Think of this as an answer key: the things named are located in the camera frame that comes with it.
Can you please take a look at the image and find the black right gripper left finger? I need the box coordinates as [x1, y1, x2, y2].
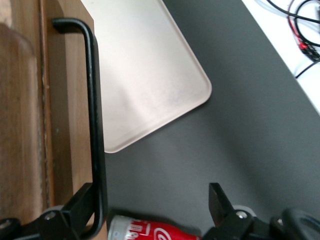
[23, 182, 95, 240]

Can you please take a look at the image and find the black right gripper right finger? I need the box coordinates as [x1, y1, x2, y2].
[208, 182, 254, 230]

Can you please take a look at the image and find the black metal drawer handle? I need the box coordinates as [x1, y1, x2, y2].
[51, 17, 109, 239]

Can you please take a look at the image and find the wooden drawer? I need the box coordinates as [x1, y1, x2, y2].
[39, 0, 109, 240]

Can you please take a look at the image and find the wooden drawer cabinet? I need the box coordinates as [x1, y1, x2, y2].
[0, 0, 48, 226]

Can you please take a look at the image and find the red cola bottle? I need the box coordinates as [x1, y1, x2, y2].
[107, 214, 204, 240]

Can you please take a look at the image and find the beige plastic tray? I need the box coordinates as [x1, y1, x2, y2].
[79, 0, 213, 154]

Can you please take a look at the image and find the black connector strip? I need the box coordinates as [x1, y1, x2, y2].
[297, 41, 320, 62]

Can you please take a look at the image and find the black cable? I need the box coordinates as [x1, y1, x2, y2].
[264, 0, 320, 26]
[294, 59, 320, 79]

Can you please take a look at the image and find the red wire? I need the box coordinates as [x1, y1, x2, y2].
[286, 0, 310, 51]

